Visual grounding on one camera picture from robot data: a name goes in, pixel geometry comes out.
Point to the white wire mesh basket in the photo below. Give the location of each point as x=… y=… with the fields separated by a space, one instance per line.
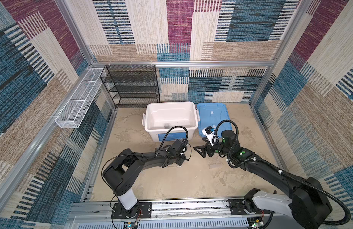
x=74 y=111

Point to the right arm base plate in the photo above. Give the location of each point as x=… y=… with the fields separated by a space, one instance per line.
x=237 y=207

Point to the white plastic storage bin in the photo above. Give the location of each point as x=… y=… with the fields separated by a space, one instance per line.
x=183 y=118

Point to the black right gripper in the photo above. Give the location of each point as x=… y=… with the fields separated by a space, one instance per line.
x=203 y=149

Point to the aluminium mounting rail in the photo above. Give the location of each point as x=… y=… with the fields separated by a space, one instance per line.
x=198 y=213

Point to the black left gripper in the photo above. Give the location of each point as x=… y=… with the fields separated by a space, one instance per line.
x=180 y=161

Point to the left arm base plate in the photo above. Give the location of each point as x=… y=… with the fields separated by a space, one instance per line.
x=139 y=210

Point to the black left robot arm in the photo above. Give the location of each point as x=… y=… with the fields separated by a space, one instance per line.
x=123 y=171

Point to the black wire mesh shelf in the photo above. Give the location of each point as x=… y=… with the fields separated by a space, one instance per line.
x=131 y=86

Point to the blue plastic bin lid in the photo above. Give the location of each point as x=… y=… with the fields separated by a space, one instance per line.
x=211 y=114

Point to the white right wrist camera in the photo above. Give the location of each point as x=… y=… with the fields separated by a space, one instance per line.
x=209 y=133

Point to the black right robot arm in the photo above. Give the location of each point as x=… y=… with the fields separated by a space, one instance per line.
x=304 y=199

